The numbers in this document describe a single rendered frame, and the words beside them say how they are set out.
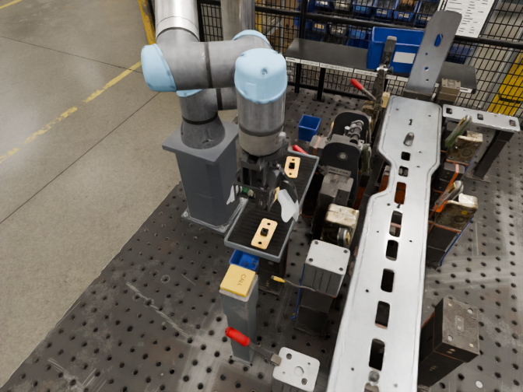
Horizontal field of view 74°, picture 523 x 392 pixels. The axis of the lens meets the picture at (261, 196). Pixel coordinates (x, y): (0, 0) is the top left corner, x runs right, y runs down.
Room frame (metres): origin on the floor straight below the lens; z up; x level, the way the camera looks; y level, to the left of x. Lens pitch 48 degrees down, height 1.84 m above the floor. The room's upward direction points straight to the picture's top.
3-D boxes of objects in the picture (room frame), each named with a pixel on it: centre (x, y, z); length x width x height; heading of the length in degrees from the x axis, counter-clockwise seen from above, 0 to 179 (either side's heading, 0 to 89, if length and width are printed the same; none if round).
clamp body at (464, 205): (0.71, -0.62, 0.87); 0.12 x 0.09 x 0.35; 69
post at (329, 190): (0.70, -0.20, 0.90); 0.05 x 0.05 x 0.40; 69
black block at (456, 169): (0.91, -0.69, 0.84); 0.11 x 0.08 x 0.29; 69
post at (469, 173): (1.16, -1.01, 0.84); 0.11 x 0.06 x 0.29; 69
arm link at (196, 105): (0.96, 0.19, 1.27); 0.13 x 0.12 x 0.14; 98
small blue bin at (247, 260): (0.67, 0.05, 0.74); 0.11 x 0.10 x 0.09; 159
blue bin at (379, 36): (1.59, -0.66, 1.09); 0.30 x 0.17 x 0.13; 77
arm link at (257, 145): (0.47, 0.00, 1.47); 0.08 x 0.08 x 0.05
